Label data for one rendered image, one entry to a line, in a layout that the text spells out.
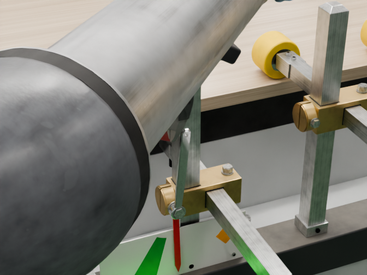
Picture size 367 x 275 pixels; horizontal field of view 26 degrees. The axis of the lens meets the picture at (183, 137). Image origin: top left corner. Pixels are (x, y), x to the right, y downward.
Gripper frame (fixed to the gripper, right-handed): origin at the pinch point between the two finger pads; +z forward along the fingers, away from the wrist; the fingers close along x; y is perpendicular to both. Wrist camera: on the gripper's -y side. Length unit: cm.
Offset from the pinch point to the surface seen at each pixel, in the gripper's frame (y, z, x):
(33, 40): 6, 12, -65
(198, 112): -6.1, 1.2, -5.9
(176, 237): -2.2, 23.4, -4.7
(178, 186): -1.3, 11.3, -2.0
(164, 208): -0.5, 17.7, -5.8
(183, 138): -0.7, 1.0, 0.7
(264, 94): -29.7, 13.5, -27.2
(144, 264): 3.4, 27.8, -5.2
